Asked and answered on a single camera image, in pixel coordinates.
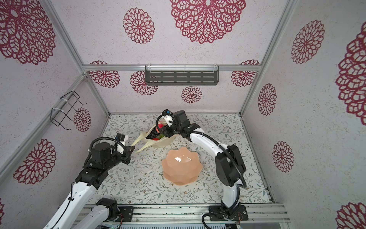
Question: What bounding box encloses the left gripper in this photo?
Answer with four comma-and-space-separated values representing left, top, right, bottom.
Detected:
104, 145, 136, 171

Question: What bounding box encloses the cream plastic fruit bag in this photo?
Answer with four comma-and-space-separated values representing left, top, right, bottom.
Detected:
132, 126, 177, 152

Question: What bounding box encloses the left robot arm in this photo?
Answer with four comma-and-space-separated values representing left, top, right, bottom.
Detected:
45, 134, 135, 229

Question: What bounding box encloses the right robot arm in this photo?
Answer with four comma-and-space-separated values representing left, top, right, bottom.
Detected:
155, 109, 247, 212

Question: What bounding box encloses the pink scalloped bowl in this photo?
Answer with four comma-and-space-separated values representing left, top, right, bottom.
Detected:
162, 147, 203, 186

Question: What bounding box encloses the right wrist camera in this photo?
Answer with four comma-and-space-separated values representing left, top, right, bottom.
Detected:
162, 109, 174, 127

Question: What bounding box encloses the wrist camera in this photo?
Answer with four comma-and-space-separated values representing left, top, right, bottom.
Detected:
162, 109, 174, 127
115, 133, 128, 146

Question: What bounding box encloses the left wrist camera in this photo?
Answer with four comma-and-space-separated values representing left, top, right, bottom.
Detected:
115, 133, 128, 146

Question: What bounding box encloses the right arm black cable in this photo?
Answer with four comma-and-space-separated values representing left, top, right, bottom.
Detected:
155, 113, 248, 189

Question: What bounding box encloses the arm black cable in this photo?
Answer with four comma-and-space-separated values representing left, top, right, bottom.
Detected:
88, 136, 129, 164
155, 113, 248, 189

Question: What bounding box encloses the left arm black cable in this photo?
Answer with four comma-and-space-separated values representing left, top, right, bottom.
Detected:
88, 136, 129, 164

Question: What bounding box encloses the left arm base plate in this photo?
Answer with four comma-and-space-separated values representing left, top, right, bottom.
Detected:
95, 197, 134, 223

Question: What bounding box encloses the grey wall shelf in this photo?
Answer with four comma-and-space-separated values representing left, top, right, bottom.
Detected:
145, 65, 219, 86

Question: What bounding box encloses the black wire wall rack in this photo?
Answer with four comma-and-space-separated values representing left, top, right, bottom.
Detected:
49, 90, 87, 131

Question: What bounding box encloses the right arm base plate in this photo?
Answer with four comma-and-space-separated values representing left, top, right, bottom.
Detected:
209, 204, 249, 221

